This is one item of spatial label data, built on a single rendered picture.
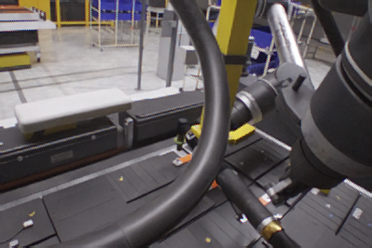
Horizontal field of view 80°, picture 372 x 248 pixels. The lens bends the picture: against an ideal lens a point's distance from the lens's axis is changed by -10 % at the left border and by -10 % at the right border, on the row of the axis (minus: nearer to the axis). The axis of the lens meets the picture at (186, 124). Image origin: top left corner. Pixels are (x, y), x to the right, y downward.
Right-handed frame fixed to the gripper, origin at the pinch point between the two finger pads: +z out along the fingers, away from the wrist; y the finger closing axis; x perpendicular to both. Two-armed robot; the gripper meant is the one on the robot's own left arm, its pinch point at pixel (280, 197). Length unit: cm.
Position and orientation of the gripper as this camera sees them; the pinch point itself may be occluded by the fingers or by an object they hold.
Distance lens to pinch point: 43.2
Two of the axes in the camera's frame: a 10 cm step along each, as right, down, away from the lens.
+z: -1.2, 6.2, 7.7
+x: -4.1, -7.4, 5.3
